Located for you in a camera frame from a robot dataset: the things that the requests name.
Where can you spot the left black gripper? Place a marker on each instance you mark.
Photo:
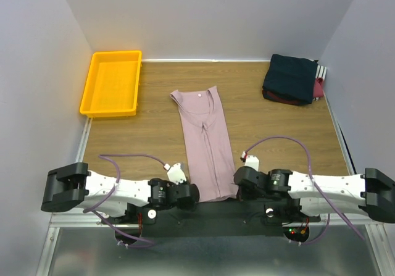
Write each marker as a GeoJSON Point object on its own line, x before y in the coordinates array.
{"type": "Point", "coordinates": [184, 207]}

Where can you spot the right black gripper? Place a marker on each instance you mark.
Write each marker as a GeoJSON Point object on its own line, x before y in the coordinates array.
{"type": "Point", "coordinates": [241, 178]}

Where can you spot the pink tank top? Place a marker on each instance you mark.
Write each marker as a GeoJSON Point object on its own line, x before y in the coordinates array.
{"type": "Point", "coordinates": [207, 143]}

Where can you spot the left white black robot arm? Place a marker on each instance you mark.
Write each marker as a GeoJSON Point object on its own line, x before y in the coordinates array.
{"type": "Point", "coordinates": [75, 186]}

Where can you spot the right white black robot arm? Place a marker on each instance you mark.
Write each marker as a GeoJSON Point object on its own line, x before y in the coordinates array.
{"type": "Point", "coordinates": [291, 195]}

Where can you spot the maroon folded tank top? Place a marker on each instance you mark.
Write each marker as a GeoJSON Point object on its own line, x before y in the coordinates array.
{"type": "Point", "coordinates": [317, 94]}

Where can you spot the striped folded tank top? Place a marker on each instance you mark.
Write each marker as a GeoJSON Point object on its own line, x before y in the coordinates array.
{"type": "Point", "coordinates": [321, 72]}

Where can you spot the yellow plastic tray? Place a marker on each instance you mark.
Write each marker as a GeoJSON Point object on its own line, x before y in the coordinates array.
{"type": "Point", "coordinates": [112, 83]}

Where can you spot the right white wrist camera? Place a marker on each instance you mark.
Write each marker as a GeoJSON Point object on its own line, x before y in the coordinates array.
{"type": "Point", "coordinates": [250, 161]}

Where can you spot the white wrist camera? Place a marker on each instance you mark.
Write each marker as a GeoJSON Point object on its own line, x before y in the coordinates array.
{"type": "Point", "coordinates": [176, 174]}
{"type": "Point", "coordinates": [250, 161]}

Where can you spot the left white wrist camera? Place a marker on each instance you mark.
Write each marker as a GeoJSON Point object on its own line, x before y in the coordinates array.
{"type": "Point", "coordinates": [176, 174]}

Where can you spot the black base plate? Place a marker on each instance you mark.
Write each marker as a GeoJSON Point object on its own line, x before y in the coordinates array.
{"type": "Point", "coordinates": [224, 218]}

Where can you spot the aluminium frame rail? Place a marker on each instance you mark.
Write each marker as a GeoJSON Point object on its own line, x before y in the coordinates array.
{"type": "Point", "coordinates": [74, 220]}

